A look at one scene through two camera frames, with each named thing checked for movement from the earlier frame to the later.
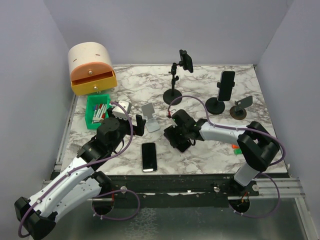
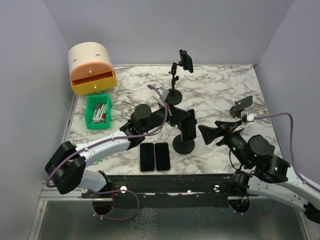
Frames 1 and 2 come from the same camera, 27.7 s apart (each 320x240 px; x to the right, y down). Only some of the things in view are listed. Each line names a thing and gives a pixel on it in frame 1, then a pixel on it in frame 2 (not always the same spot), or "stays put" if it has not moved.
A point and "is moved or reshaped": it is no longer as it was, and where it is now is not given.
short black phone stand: x=214 y=106 → x=181 y=148
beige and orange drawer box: x=91 y=68 stays put
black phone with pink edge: x=176 y=138 → x=162 y=157
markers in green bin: x=99 y=111 stays put
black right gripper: x=175 y=125 → x=224 y=128
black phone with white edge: x=149 y=157 stays put
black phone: x=226 y=85 is moved or reshaped
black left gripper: x=138 y=129 → x=175 y=115
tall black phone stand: x=170 y=94 stays put
